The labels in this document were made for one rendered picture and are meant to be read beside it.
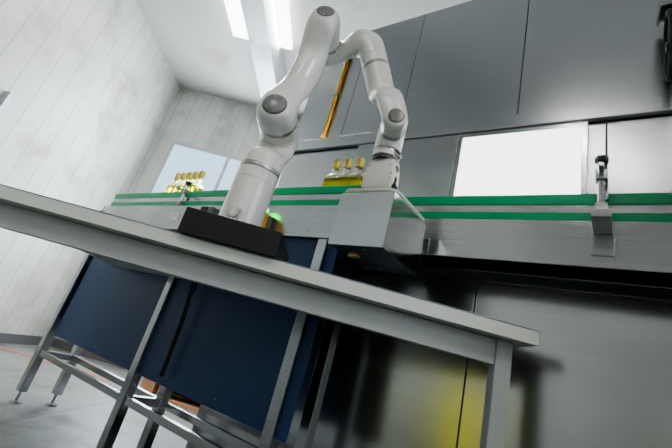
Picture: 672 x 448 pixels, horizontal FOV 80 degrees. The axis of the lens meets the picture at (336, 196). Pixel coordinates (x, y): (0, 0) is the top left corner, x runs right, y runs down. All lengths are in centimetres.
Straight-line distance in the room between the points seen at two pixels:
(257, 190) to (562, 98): 114
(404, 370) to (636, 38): 140
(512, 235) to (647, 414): 51
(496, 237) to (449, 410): 53
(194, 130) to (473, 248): 456
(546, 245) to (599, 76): 76
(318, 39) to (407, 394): 116
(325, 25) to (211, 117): 417
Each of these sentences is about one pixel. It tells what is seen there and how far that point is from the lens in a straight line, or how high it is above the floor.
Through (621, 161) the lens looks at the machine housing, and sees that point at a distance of 153.
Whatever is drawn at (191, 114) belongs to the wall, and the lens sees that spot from 554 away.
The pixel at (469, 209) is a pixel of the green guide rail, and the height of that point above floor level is 109.
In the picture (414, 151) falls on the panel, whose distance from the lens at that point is 170.
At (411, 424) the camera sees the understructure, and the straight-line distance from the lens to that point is 142.
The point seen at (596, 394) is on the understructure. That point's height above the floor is 66.
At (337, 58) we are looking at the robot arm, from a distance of 149.
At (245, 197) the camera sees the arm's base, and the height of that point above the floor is 90.
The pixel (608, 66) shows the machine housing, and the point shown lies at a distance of 177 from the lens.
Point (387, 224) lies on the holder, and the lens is 102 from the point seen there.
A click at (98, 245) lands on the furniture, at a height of 67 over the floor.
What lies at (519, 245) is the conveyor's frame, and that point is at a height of 97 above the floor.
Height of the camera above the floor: 56
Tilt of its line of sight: 22 degrees up
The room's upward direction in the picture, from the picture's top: 16 degrees clockwise
